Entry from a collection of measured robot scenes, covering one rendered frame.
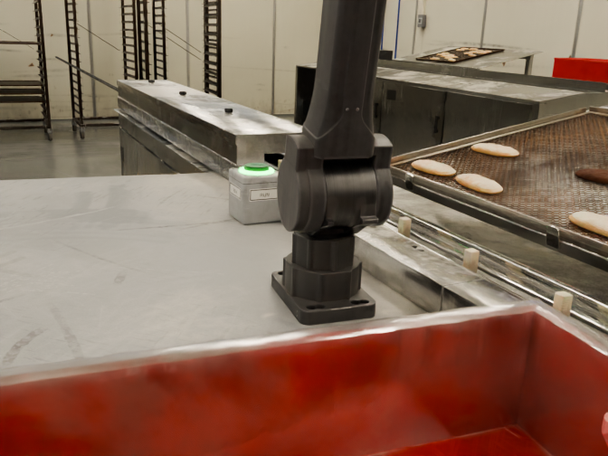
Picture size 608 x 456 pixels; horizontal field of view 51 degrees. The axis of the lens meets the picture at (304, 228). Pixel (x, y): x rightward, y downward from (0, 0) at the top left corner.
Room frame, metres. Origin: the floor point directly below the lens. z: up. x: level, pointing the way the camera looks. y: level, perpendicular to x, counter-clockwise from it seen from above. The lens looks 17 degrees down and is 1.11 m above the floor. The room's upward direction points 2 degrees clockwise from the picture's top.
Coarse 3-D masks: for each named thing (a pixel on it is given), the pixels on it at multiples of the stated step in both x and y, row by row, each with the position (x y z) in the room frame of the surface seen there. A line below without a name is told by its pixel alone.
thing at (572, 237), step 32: (512, 128) 1.22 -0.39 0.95; (544, 128) 1.22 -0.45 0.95; (576, 128) 1.19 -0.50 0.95; (416, 160) 1.11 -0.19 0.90; (448, 160) 1.09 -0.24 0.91; (480, 160) 1.07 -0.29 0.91; (512, 160) 1.05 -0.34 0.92; (544, 160) 1.03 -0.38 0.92; (448, 192) 0.91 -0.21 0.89; (512, 192) 0.90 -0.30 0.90; (544, 192) 0.89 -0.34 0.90; (544, 224) 0.75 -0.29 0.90
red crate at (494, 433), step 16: (480, 432) 0.42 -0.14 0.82; (496, 432) 0.42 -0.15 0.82; (512, 432) 0.42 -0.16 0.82; (400, 448) 0.40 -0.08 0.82; (416, 448) 0.40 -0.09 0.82; (432, 448) 0.40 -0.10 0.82; (448, 448) 0.40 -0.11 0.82; (464, 448) 0.40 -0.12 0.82; (480, 448) 0.40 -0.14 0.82; (496, 448) 0.40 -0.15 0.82; (512, 448) 0.40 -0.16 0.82; (528, 448) 0.40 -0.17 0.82; (544, 448) 0.40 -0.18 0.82
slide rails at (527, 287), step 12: (264, 156) 1.36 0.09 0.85; (432, 240) 0.81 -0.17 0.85; (456, 252) 0.76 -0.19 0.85; (480, 264) 0.72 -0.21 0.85; (492, 264) 0.73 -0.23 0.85; (492, 276) 0.70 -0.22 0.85; (504, 276) 0.69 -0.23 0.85; (516, 276) 0.69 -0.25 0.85; (516, 288) 0.66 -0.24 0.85; (528, 288) 0.65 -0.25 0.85; (540, 288) 0.66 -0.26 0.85; (552, 300) 0.62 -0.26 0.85; (576, 312) 0.59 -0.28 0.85; (588, 312) 0.59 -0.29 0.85; (588, 324) 0.57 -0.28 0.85; (600, 324) 0.57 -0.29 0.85
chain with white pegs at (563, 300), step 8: (56, 56) 5.29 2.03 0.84; (72, 64) 4.33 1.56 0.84; (88, 72) 3.67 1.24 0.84; (96, 80) 3.33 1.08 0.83; (112, 88) 2.90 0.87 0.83; (280, 160) 1.22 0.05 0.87; (400, 224) 0.84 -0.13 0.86; (408, 224) 0.84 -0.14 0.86; (400, 232) 0.84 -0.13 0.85; (408, 232) 0.84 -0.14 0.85; (472, 248) 0.72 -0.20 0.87; (464, 256) 0.72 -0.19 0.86; (472, 256) 0.71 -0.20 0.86; (464, 264) 0.72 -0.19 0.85; (472, 264) 0.71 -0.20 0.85; (560, 296) 0.59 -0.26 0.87; (568, 296) 0.59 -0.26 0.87; (560, 304) 0.59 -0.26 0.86; (568, 304) 0.59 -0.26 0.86; (568, 312) 0.59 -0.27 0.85
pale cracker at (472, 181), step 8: (456, 176) 0.98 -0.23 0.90; (464, 176) 0.96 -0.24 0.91; (472, 176) 0.95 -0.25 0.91; (480, 176) 0.95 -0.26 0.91; (464, 184) 0.94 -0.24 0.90; (472, 184) 0.93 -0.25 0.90; (480, 184) 0.92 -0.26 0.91; (488, 184) 0.91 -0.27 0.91; (496, 184) 0.91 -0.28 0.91; (480, 192) 0.91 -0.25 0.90; (488, 192) 0.90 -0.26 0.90; (496, 192) 0.89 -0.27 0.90
